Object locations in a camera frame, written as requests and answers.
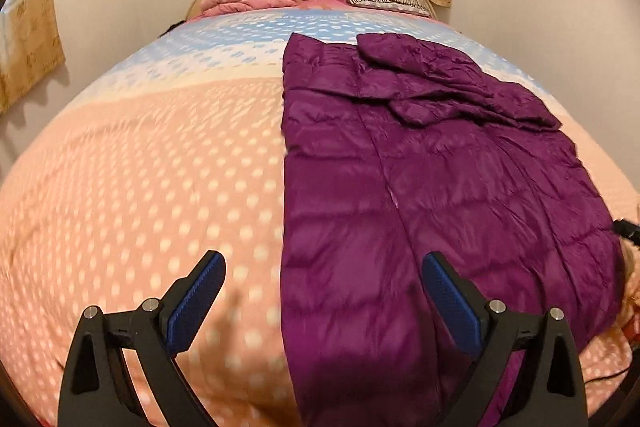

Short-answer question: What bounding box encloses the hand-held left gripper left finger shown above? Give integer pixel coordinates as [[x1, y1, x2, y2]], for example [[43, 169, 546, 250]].
[[57, 250, 227, 427]]

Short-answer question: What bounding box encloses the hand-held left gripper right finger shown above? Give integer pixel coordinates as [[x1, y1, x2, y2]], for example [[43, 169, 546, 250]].
[[421, 251, 588, 427]]

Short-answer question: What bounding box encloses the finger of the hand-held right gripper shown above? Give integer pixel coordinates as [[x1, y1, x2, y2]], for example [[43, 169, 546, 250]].
[[614, 218, 640, 244]]

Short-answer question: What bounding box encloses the purple puffer jacket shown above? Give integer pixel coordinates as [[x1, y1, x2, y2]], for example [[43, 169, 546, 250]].
[[280, 33, 628, 427]]

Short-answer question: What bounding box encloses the polka dot bedspread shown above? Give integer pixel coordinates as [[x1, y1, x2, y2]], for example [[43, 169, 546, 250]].
[[0, 0, 640, 427]]

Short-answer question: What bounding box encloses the wide beige floral curtain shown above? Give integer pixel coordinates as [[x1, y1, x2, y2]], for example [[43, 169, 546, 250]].
[[0, 0, 66, 112]]

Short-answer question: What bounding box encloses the black cable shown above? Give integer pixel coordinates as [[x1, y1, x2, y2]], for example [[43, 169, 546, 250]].
[[585, 366, 628, 382]]

